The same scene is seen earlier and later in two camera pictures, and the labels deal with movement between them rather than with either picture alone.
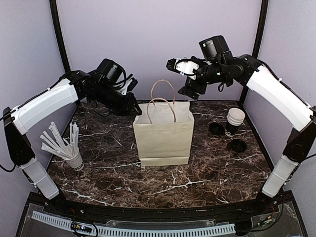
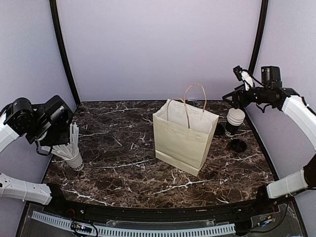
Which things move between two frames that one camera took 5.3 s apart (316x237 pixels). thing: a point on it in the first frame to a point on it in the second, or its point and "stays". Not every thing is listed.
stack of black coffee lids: [238, 145] stays
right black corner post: [261, 26] stays
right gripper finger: [188, 92] to [234, 94]
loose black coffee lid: [217, 129] stays
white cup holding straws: [76, 163] stays
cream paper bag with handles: [164, 131] to [183, 132]
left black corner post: [57, 19] stays
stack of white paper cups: [235, 117] stays
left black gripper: [128, 107] to [64, 138]
